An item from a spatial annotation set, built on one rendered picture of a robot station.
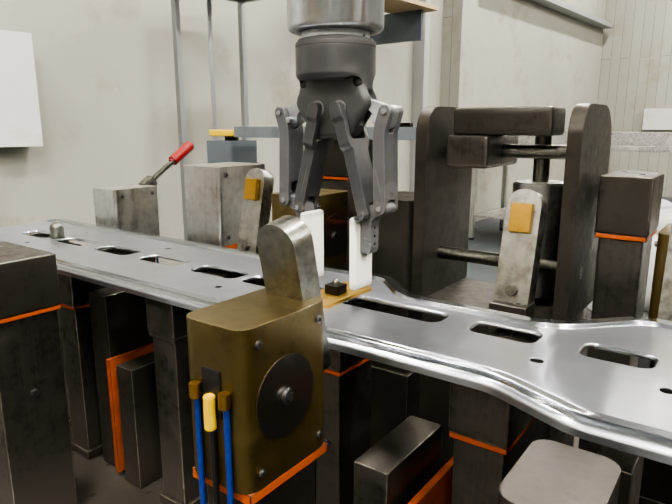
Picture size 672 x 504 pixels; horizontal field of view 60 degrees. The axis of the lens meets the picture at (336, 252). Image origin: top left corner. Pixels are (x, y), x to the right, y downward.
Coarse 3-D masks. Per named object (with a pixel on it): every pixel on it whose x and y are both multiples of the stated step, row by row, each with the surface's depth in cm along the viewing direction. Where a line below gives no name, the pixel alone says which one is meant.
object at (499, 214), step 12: (564, 132) 522; (612, 132) 496; (624, 132) 490; (636, 132) 484; (648, 132) 479; (660, 132) 473; (552, 144) 530; (564, 144) 524; (612, 144) 498; (624, 144) 492; (636, 144) 486; (648, 144) 480; (660, 144) 474; (504, 168) 643; (504, 180) 646; (504, 192) 648; (504, 204) 651; (480, 216) 596; (492, 216) 590; (504, 216) 590
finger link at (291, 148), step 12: (276, 108) 58; (276, 120) 58; (288, 132) 58; (300, 132) 59; (288, 144) 58; (300, 144) 60; (288, 156) 58; (300, 156) 60; (288, 168) 59; (288, 180) 59; (288, 192) 59; (288, 204) 60
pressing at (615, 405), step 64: (64, 256) 77; (128, 256) 77; (192, 256) 77; (256, 256) 76; (384, 320) 52; (448, 320) 52; (512, 320) 51; (576, 320) 51; (640, 320) 51; (512, 384) 40; (576, 384) 39; (640, 384) 39; (640, 448) 33
